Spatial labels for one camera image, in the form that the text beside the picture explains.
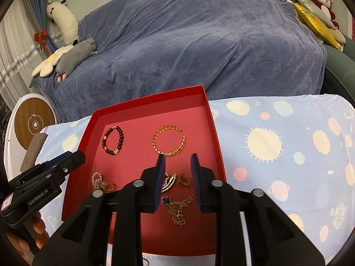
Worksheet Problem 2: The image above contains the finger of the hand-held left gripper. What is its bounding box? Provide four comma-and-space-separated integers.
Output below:
41, 153, 71, 169
51, 151, 86, 176

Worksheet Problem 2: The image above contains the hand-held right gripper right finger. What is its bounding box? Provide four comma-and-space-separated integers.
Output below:
190, 153, 325, 266

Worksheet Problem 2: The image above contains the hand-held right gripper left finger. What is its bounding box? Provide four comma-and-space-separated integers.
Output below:
32, 154, 166, 266

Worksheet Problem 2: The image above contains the gold ring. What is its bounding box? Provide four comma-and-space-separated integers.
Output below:
177, 173, 193, 187

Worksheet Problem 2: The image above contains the gold wristwatch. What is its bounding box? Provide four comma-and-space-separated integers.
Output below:
161, 172, 177, 193

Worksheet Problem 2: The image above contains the gold chain bangle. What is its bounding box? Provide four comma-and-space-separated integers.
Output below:
152, 125, 187, 158

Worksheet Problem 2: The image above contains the gold necklace with black clover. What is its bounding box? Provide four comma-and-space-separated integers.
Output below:
162, 196, 194, 226

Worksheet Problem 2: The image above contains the pearl bracelet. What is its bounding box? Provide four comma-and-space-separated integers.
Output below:
91, 172, 106, 193

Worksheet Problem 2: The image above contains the dark bead bracelet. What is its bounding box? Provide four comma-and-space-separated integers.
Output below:
102, 126, 125, 156

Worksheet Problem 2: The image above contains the red cardboard box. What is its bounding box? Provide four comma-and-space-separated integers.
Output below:
60, 85, 227, 255

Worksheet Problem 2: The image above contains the person's left hand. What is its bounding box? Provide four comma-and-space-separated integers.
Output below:
5, 212, 50, 256

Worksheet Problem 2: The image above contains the brown felt pouch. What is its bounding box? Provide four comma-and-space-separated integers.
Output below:
20, 133, 48, 172

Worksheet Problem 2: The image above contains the white stand with wooden disc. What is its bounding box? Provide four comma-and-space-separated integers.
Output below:
3, 94, 57, 183

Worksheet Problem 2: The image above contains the blue planet print tablecloth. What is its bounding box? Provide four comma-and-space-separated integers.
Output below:
35, 94, 355, 266

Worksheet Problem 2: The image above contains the flower shaped pillow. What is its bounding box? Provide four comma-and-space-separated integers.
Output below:
31, 45, 74, 77

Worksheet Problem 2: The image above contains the grey plush toy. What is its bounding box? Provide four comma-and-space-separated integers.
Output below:
55, 38, 97, 83

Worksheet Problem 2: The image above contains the white curtain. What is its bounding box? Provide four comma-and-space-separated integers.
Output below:
0, 19, 50, 100

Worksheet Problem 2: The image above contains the red bow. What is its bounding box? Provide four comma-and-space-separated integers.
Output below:
34, 30, 48, 52

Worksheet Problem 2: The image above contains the blue-covered sofa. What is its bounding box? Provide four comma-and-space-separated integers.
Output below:
37, 0, 328, 124

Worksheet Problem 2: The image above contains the cream alpaca plush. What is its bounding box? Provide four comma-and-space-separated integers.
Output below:
46, 0, 79, 46

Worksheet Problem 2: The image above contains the blue curtain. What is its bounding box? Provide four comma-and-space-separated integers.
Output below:
24, 0, 60, 53

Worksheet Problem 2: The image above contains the green sofa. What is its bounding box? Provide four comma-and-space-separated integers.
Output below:
29, 0, 355, 103

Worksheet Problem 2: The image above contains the yellow cushion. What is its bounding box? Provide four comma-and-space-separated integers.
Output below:
293, 2, 341, 51

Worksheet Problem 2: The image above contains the cream cushion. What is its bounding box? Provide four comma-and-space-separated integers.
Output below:
329, 28, 347, 52

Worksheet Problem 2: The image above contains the silver cushion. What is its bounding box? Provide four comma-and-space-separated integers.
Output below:
292, 0, 336, 29

